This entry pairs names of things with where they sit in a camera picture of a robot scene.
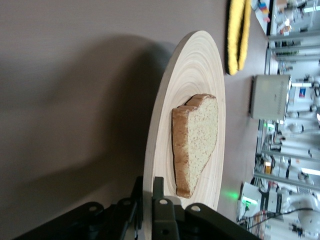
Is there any brown bread slice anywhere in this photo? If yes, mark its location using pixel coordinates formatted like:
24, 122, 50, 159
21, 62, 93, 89
171, 93, 219, 200

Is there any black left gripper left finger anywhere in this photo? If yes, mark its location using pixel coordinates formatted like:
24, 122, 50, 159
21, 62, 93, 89
115, 176, 145, 235

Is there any brown table cover sheet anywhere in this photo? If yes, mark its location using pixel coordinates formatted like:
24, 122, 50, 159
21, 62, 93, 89
0, 0, 270, 240

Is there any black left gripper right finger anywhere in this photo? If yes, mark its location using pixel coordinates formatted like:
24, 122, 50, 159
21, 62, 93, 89
151, 176, 180, 240

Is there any cream and chrome toaster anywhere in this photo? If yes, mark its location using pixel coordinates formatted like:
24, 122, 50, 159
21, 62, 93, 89
249, 74, 293, 120

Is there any round wooden plate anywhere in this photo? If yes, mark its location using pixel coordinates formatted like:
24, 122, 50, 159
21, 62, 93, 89
143, 30, 227, 240

